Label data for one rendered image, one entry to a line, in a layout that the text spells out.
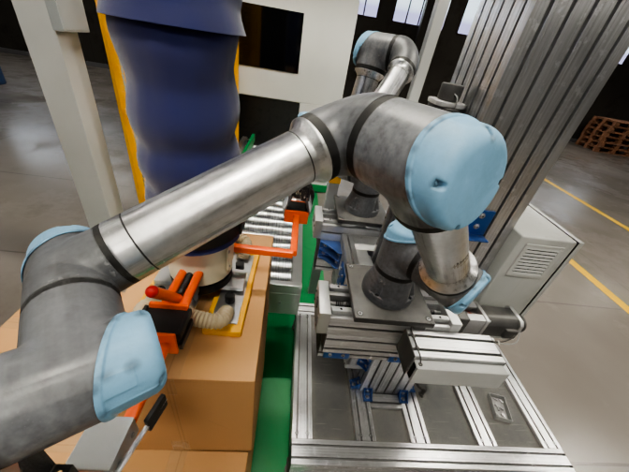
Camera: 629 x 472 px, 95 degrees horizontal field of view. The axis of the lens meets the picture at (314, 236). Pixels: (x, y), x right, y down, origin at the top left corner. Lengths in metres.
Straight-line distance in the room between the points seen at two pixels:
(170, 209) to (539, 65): 0.81
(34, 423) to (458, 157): 0.38
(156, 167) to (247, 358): 0.48
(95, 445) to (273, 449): 1.19
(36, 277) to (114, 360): 0.13
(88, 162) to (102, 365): 2.02
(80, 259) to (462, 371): 0.86
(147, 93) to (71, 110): 1.55
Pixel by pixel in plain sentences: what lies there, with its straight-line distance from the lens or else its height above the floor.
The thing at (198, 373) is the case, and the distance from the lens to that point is 0.79.
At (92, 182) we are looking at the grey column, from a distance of 2.30.
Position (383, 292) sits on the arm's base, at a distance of 0.81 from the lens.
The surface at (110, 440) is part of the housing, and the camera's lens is 0.60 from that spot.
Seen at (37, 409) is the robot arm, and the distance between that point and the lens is 0.28.
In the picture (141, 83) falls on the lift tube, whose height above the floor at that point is 1.51.
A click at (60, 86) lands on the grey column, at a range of 2.15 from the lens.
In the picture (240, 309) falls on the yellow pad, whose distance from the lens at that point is 0.86.
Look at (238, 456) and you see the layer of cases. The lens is 1.13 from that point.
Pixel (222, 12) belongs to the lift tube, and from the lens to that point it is 0.60.
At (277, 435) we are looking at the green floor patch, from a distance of 1.73.
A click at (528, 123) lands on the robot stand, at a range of 0.93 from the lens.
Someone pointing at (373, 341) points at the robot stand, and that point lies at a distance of 0.95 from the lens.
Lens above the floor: 1.61
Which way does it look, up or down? 34 degrees down
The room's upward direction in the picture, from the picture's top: 10 degrees clockwise
